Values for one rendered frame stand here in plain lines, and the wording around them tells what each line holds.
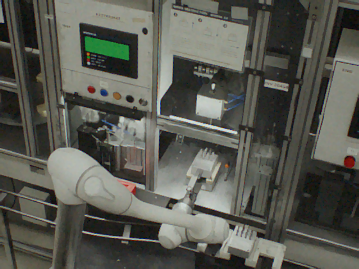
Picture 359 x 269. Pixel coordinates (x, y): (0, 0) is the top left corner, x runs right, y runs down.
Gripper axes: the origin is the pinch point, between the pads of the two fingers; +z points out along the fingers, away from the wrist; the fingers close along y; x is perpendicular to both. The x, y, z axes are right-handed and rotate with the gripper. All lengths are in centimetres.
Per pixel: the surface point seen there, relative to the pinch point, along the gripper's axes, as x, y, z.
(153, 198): 18.2, -9.8, -9.6
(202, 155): 2.6, 2.7, 14.5
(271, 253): -40.4, -14.4, -17.4
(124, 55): 32, 63, -9
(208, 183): -3.8, -4.9, 5.1
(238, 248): -27.2, -8.2, -25.7
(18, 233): 120, -101, 16
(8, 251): 91, -56, -30
